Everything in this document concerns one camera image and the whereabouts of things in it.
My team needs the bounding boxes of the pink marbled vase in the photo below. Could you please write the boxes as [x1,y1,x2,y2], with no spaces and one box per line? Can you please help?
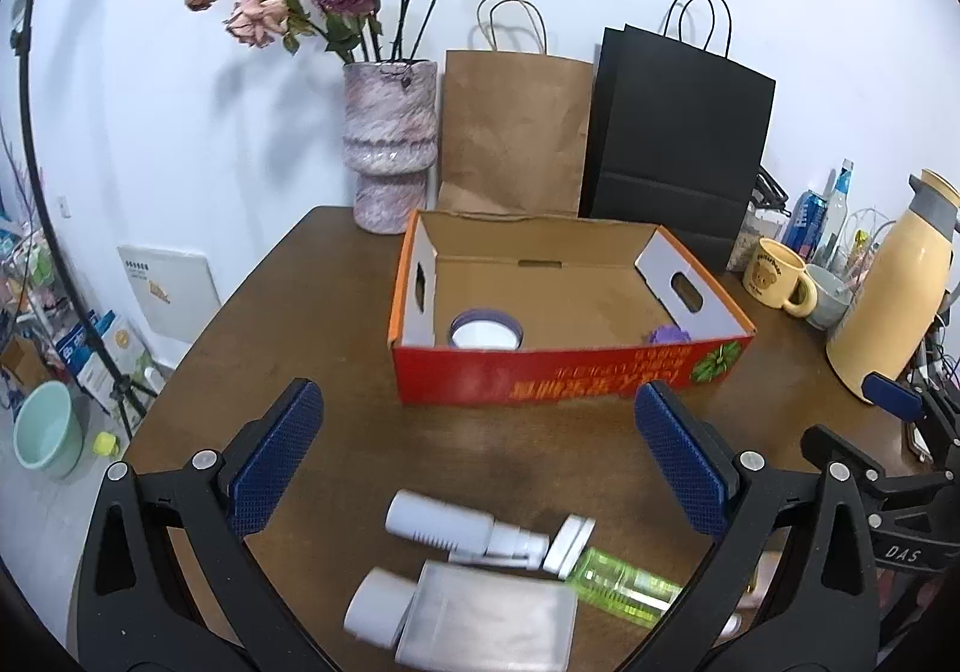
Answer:
[343,61,438,235]

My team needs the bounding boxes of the metal wire rack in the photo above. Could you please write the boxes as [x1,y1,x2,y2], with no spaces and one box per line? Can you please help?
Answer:
[846,203,899,283]

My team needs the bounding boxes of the white spray bottle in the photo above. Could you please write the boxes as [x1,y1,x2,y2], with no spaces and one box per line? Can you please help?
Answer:
[385,490,551,572]

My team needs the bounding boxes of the mint green bucket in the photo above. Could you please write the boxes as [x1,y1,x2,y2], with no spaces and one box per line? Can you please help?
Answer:
[13,381,83,479]

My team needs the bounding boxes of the blue white carton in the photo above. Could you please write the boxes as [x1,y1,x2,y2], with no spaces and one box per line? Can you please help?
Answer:
[54,310,162,410]

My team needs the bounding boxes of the green bottle with white cap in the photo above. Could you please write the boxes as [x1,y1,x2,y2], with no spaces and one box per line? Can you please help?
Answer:
[541,516,683,629]

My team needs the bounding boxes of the brown cardboard carton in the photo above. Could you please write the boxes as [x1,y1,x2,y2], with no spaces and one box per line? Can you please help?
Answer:
[0,334,50,403]

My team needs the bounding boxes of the brown paper bag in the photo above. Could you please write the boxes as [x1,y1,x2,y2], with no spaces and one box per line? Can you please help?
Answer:
[437,0,595,217]

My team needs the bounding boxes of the cluttered storage rack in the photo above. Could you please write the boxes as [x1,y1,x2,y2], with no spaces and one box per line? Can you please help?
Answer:
[0,207,61,332]

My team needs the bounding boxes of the blue drink can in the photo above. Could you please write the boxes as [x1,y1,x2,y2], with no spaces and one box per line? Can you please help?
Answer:
[781,190,828,260]

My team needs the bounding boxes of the yellow bear mug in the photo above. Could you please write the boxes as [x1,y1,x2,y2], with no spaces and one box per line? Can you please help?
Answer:
[742,238,818,317]

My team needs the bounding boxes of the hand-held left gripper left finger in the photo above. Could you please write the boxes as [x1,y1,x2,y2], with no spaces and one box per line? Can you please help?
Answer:
[77,378,331,672]

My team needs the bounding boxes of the clear container with black lid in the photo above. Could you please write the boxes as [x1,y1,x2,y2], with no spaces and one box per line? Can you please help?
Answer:
[746,166,792,245]

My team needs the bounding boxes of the grey mug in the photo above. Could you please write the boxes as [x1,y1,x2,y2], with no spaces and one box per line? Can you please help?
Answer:
[804,264,854,330]

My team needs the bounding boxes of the cream thermos jug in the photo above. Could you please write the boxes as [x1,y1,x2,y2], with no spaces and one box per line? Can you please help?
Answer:
[826,169,960,405]

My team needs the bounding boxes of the black light stand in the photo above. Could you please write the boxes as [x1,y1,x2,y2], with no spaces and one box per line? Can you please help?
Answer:
[7,0,158,444]

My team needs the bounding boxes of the tangled cables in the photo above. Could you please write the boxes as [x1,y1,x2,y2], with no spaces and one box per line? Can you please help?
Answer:
[926,312,960,388]

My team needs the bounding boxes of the beige small bottle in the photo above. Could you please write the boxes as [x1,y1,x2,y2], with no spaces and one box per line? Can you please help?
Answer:
[721,550,767,643]

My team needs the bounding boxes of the red cardboard box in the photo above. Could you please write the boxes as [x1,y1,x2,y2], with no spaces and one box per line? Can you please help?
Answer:
[388,208,757,407]

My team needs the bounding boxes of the black paper bag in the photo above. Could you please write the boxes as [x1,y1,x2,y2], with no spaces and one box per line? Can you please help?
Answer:
[579,0,777,274]

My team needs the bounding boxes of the frosted bottle with white cap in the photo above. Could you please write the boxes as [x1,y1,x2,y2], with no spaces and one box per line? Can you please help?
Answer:
[343,561,580,672]

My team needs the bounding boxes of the clear spray bottle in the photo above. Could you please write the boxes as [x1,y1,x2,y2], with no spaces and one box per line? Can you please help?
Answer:
[823,158,856,268]

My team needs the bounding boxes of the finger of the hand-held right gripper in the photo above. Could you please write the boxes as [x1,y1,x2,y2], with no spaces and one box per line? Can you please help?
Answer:
[800,424,890,489]
[861,372,960,448]

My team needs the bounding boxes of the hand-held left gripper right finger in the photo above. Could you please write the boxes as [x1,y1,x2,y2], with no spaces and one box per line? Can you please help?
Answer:
[622,379,880,672]

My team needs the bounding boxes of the white flat box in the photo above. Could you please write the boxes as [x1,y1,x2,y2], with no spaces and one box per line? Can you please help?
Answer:
[116,244,222,344]

